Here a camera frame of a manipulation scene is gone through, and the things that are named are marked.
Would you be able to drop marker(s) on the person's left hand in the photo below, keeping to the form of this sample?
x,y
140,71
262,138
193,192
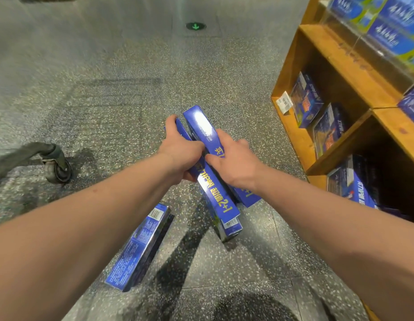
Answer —
x,y
180,153

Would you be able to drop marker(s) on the person's right hand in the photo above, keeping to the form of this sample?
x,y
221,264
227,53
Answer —
x,y
238,165

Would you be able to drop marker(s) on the person's left thumb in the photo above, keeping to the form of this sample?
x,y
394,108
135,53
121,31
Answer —
x,y
171,126

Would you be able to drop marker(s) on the person's right thumb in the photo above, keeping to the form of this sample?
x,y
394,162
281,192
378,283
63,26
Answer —
x,y
214,159

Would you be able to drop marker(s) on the long blue box yellow print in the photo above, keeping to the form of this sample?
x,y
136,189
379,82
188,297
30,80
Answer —
x,y
204,128

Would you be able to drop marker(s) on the long blue box barcode end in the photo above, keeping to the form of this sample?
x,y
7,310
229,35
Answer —
x,y
217,200

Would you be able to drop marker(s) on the person's right forearm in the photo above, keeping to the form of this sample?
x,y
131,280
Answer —
x,y
344,237

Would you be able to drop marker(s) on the person's left forearm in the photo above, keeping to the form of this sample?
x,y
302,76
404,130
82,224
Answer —
x,y
79,233

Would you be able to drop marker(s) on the white price tag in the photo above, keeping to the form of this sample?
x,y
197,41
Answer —
x,y
284,102

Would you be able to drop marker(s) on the blue box orange picture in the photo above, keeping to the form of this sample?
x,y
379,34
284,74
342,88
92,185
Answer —
x,y
329,130
306,101

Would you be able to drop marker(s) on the long blue box white text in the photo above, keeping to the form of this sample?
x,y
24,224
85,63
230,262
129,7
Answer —
x,y
141,245

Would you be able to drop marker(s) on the grey cart caster wheel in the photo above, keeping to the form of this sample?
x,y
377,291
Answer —
x,y
58,168

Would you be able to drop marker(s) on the wooden display shelf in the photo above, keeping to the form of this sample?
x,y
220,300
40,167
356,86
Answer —
x,y
357,80

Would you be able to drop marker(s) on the clear acrylic display holder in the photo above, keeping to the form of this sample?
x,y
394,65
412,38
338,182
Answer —
x,y
367,53

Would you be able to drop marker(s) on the dark blue box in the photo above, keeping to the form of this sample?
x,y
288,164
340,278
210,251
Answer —
x,y
411,103

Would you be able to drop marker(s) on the blue green boxes group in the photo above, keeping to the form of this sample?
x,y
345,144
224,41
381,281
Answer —
x,y
390,26

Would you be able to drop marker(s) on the grey cart frame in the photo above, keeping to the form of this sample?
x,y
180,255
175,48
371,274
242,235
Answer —
x,y
19,157

